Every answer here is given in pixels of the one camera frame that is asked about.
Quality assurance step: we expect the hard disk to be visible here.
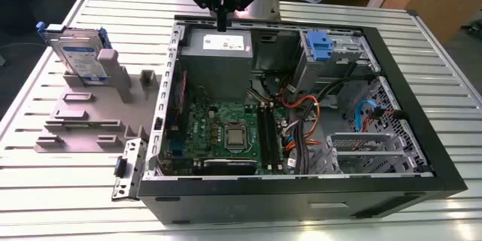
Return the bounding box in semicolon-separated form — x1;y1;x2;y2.
37;21;110;86

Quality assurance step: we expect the disk power wire black plug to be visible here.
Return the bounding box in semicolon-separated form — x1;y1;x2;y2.
372;107;411;122

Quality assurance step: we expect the metal disk bay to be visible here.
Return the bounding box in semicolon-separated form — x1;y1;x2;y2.
326;132;420;174

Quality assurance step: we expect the grey power supply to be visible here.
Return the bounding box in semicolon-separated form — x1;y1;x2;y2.
177;28;254;103

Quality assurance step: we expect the green motherboard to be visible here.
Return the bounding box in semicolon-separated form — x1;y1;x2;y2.
158;101;298;176

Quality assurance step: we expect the silver CPU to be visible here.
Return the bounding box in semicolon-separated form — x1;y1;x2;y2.
225;129;246;144

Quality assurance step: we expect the black RAM slot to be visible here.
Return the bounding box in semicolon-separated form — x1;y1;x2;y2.
268;102;286;170
258;102;273;170

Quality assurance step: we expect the grey parts rack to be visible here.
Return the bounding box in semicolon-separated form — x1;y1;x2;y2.
34;49;166;154

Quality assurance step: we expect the CPU socket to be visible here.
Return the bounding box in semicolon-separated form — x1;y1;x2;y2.
221;121;254;156

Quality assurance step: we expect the black graphics card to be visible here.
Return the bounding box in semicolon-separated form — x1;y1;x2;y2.
192;157;260;176

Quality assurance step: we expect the black PC case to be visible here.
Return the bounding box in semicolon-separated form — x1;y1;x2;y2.
138;14;468;225

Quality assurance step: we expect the orange yellow power wire bundle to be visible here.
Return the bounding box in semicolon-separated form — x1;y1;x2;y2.
281;94;325;151

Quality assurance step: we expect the grey wire bundle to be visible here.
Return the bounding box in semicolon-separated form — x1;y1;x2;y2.
281;119;302;140

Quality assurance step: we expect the blue data wire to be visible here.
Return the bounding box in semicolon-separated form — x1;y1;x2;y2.
356;99;388;134

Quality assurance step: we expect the black cable bundle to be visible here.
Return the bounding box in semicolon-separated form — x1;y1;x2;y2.
293;73;379;176

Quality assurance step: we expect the metal card retention bracket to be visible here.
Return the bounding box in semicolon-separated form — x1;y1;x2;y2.
111;137;149;202

